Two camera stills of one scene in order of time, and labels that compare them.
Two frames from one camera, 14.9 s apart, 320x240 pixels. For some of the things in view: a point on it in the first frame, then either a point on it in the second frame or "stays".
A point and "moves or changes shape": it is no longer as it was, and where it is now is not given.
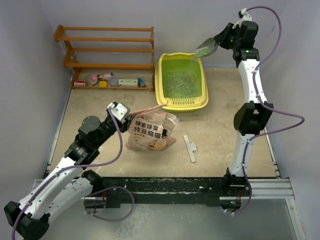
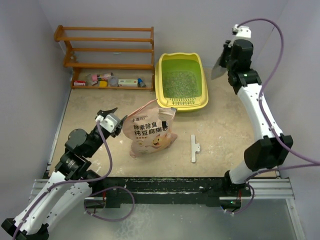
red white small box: (76, 83) stays
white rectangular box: (128, 82) stays
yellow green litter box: (180, 82) stays
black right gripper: (220, 38) to (227, 48)
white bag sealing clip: (191, 147) moves or changes shape
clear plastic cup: (113, 81) stays
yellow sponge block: (103, 83) stays
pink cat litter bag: (149, 131) moves or changes shape
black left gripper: (123, 127) to (118, 127)
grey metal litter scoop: (206, 48) to (218, 70)
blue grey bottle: (141, 83) stays
